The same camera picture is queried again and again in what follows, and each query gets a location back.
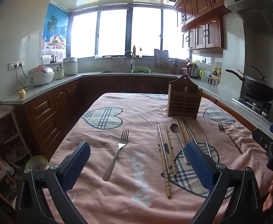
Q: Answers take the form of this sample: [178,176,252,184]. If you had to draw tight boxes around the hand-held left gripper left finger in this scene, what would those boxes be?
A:
[15,141,91,224]

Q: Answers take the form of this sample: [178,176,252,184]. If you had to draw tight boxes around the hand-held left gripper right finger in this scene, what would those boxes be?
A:
[185,140,263,224]

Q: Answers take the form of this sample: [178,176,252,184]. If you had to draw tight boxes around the wooden chopstick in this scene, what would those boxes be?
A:
[163,123,177,177]
[159,131,172,199]
[175,119,187,145]
[179,119,191,143]

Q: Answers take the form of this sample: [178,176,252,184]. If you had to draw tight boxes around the steel spoon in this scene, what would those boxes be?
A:
[170,123,190,165]

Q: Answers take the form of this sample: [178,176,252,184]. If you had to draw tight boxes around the wooden utensil holder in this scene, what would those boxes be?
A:
[167,75,203,119]

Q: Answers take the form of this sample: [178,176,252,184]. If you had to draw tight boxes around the steel fork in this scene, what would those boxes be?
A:
[218,122,243,155]
[102,129,129,181]

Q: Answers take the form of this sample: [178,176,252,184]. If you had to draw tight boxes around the gas stove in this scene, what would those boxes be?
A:
[238,93,273,118]

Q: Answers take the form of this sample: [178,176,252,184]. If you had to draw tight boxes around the green bowl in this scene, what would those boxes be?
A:
[25,155,49,172]

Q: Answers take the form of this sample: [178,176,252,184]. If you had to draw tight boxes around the black wok with lid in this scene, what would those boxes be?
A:
[225,66,273,102]

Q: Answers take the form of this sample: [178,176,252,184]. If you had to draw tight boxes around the wooden base cabinets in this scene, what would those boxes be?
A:
[15,75,256,159]

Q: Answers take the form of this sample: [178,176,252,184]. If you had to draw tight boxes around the row of spice jars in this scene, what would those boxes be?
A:
[209,76,221,87]

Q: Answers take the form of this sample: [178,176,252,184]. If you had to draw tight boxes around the pink heart-print tablecloth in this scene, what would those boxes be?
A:
[43,93,273,224]

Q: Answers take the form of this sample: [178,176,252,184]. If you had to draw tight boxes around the grey kitchen countertop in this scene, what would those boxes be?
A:
[0,71,273,145]

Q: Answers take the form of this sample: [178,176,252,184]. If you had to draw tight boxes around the wooden corner shelf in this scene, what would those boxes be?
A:
[0,105,33,166]

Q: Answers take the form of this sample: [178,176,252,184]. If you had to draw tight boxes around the small white pot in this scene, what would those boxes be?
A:
[54,66,65,80]

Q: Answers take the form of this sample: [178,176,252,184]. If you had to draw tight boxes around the steel electric kettle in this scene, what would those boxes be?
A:
[186,62,199,78]

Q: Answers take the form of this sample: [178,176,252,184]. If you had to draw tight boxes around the white and pink rice cooker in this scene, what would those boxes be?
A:
[28,66,54,86]

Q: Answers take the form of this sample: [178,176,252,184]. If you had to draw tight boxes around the large white rice cooker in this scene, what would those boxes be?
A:
[62,57,78,76]

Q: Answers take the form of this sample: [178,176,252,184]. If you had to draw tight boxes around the wooden knife rack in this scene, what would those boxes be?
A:
[153,49,169,74]

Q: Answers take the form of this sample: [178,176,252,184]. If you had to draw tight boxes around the green colander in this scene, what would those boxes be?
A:
[131,66,151,74]

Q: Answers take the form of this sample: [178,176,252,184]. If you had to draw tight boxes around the sink faucet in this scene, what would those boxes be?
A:
[124,50,134,71]

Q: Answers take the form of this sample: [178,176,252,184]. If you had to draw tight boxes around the range hood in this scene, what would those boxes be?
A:
[224,0,273,35]

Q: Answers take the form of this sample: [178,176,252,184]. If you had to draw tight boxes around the kitchen window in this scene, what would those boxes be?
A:
[70,6,190,60]

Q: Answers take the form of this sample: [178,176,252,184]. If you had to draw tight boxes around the black power cable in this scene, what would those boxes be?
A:
[15,65,32,88]

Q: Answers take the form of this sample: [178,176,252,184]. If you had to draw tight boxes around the wall power outlet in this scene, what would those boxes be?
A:
[8,61,24,70]

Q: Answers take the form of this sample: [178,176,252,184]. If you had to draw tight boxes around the tropical fruit wall poster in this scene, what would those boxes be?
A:
[41,3,70,50]

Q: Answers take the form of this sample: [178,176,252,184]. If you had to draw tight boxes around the wooden wall cabinets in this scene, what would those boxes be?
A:
[174,0,258,50]

